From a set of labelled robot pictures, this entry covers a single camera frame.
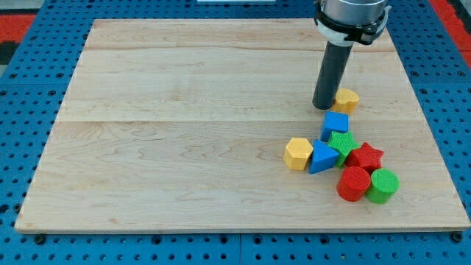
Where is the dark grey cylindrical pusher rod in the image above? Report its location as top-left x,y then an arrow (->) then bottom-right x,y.
312,42 -> 352,110

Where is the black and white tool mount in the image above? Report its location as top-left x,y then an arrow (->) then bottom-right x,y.
314,2 -> 392,47

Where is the yellow heart block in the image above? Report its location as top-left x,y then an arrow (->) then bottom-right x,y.
330,88 -> 360,115

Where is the blue cube block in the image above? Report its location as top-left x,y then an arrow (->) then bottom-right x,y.
320,111 -> 350,142

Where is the green star block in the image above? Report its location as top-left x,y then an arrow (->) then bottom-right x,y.
327,131 -> 360,168

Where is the blue triangle block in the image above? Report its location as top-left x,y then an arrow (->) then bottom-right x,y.
309,140 -> 339,174

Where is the yellow hexagon block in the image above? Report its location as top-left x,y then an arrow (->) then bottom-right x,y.
283,138 -> 314,171

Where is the red star block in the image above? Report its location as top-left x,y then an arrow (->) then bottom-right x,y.
345,142 -> 384,174

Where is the red cylinder block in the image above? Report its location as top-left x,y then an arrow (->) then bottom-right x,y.
336,166 -> 371,202

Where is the green cylinder block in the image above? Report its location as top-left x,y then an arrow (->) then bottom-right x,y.
365,168 -> 400,204

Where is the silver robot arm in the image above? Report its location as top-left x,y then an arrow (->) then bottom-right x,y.
312,0 -> 391,110

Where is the light wooden board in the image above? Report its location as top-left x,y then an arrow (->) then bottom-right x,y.
15,19 -> 470,234

